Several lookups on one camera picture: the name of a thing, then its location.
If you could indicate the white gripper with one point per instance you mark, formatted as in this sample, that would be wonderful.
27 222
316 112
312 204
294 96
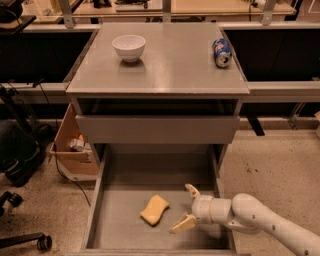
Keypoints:
201 208

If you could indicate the yellow sponge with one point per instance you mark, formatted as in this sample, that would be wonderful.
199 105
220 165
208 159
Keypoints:
154 210

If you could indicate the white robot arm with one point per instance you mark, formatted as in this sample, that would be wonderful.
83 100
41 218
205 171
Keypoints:
244 213

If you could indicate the open grey middle drawer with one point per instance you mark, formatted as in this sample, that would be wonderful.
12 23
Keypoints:
128 177

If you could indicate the closed grey upper drawer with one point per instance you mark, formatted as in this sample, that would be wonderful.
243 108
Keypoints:
158 130

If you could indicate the grey drawer cabinet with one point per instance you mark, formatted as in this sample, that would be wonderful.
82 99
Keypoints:
175 76

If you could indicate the wooden box with items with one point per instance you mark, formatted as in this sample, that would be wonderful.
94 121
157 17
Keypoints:
75 162

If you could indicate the blue soda can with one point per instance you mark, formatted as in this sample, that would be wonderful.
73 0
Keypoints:
221 52

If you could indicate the white ceramic bowl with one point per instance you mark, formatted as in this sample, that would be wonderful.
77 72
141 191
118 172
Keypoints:
129 47

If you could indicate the black bag on floor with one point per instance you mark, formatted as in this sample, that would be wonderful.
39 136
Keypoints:
23 141

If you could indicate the wooden desk in background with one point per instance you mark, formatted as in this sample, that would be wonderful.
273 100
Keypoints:
84 9

